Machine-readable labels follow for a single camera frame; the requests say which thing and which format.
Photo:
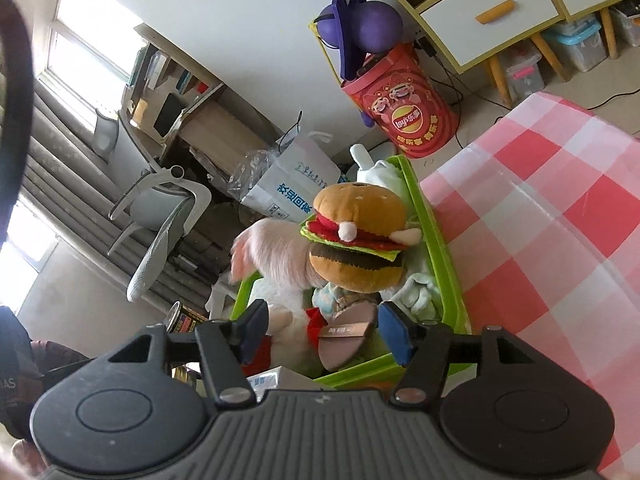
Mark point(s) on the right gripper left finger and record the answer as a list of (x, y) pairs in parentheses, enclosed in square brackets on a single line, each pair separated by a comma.
[(225, 346)]

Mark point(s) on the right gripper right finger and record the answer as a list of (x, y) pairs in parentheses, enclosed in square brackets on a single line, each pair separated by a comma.
[(421, 350)]

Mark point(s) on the brown oval pouch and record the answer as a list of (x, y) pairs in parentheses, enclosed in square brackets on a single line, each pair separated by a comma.
[(344, 336)]

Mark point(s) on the pink plush bunny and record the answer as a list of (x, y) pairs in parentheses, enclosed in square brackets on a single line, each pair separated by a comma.
[(277, 251)]

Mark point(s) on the hamburger plush toy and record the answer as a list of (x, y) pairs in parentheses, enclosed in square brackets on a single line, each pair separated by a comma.
[(359, 234)]

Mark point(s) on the white glove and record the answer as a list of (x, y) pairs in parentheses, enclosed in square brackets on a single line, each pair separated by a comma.
[(382, 173)]

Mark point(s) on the plush doll blue dress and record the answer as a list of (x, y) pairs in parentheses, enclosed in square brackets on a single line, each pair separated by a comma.
[(331, 299)]

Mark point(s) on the red small plush piece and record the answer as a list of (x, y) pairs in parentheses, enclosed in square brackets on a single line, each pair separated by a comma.
[(291, 341)]

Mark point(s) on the black yellow drink can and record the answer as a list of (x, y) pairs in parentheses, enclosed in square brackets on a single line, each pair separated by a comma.
[(182, 319)]

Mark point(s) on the blue white milk carton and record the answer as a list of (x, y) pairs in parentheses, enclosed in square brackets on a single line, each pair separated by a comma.
[(283, 378)]

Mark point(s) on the green plastic bin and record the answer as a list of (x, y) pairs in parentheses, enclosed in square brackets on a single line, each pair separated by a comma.
[(373, 365)]

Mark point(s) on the grey office chair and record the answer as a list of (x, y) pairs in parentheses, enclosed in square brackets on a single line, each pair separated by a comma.
[(159, 199)]

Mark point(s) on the white blue paper bag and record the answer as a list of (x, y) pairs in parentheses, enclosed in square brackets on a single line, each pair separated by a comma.
[(283, 182)]

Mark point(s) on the pink checkered tablecloth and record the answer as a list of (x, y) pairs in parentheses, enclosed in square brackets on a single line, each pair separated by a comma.
[(541, 218)]

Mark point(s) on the wooden desk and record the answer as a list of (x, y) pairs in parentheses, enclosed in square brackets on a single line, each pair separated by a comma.
[(179, 107)]

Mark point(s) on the red chips bucket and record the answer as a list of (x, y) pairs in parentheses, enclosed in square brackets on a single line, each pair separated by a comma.
[(393, 93)]

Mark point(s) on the clear storage box pink label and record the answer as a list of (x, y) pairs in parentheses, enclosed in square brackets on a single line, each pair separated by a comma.
[(521, 66)]

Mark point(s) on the purple hopper ball toy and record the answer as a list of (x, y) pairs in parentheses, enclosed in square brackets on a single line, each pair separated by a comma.
[(356, 28)]

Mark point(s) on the clear storage box blue lid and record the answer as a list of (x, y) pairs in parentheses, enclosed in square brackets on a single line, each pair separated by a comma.
[(577, 44)]

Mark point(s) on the wooden shelf cabinet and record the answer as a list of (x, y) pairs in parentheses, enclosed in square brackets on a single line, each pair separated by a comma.
[(475, 32)]

